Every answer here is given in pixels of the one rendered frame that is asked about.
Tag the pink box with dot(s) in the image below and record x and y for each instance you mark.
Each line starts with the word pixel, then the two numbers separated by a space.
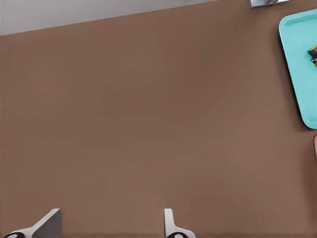
pixel 315 146

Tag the pale blue-green tray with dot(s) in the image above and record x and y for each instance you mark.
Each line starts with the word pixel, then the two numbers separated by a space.
pixel 297 74

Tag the small black yellow-green object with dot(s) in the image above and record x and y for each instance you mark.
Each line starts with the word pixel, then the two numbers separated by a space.
pixel 313 54

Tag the silver frame post foot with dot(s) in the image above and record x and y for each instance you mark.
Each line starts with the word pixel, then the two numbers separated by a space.
pixel 265 3

